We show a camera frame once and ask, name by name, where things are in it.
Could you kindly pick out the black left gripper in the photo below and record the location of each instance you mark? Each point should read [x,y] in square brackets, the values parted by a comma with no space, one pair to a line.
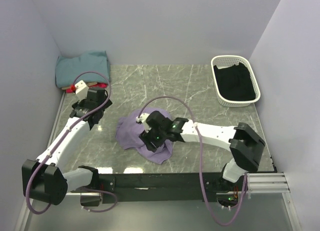
[81,103]

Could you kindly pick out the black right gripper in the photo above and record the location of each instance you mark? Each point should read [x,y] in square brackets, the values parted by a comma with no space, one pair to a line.
[146,137]

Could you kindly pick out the purple t shirt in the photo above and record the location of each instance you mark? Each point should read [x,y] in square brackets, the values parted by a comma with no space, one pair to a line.
[127,135]

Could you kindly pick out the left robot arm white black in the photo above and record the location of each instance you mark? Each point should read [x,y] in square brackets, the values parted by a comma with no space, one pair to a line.
[42,178]

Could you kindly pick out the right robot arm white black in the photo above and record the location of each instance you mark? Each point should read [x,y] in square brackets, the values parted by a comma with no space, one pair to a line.
[245,145]

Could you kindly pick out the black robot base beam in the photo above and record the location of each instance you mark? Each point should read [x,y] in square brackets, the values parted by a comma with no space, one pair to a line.
[153,187]

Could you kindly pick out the folded pink t shirt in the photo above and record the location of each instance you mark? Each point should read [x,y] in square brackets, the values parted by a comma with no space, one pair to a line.
[99,85]

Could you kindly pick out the folded tan t shirt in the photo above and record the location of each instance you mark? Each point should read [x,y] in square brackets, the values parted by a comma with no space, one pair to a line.
[88,84]

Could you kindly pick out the black t shirt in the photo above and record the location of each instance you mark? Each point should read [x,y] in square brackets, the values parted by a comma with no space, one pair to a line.
[234,83]

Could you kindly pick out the white plastic laundry basket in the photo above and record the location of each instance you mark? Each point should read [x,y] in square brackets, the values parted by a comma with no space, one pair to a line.
[225,61]

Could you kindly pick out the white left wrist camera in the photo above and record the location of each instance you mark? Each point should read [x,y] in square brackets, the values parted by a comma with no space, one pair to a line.
[80,88]

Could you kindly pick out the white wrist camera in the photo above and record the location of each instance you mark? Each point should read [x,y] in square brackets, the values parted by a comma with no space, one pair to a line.
[80,88]
[142,119]

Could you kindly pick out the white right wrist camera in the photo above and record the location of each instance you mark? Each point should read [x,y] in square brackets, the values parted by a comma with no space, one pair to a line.
[142,119]

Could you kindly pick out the aluminium frame rail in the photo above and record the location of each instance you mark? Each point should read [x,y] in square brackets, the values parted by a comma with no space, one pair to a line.
[257,182]

